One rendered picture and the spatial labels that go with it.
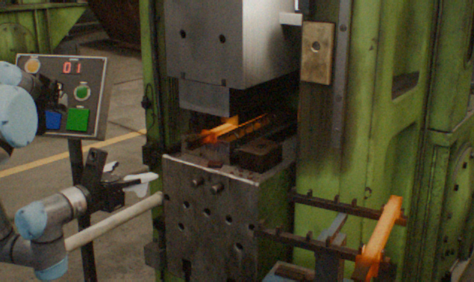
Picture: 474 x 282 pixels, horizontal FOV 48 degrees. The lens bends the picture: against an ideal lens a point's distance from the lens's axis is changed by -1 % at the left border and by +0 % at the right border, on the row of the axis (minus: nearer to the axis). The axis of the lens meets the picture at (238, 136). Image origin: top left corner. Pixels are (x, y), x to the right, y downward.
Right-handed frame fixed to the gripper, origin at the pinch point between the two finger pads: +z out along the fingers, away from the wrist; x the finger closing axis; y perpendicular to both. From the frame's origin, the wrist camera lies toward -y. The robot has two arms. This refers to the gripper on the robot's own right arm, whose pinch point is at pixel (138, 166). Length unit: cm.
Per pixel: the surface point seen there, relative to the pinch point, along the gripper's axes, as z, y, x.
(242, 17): 30.6, -37.2, 12.4
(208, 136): 29.2, -0.1, 0.7
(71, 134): 12.0, 3.5, -44.5
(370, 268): 0, 6, 66
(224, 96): 30.6, -13.6, 5.9
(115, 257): 68, 99, -97
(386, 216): 21, 5, 61
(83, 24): 565, 81, -735
